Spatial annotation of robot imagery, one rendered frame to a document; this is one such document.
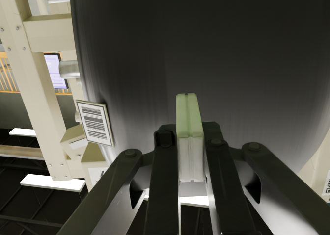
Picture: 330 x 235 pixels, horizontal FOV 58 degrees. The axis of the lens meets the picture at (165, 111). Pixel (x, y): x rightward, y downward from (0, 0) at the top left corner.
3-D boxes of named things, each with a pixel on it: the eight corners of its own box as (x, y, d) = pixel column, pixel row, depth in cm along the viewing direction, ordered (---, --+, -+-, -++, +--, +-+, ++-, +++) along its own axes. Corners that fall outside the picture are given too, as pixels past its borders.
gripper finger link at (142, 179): (179, 191, 15) (121, 193, 15) (178, 143, 20) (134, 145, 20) (178, 166, 15) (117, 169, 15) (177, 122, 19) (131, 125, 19)
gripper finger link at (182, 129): (192, 182, 17) (179, 183, 17) (187, 128, 23) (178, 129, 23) (190, 136, 16) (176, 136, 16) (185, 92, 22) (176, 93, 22)
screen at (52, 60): (58, 54, 417) (67, 89, 445) (59, 53, 421) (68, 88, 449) (20, 54, 431) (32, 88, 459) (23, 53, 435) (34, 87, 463)
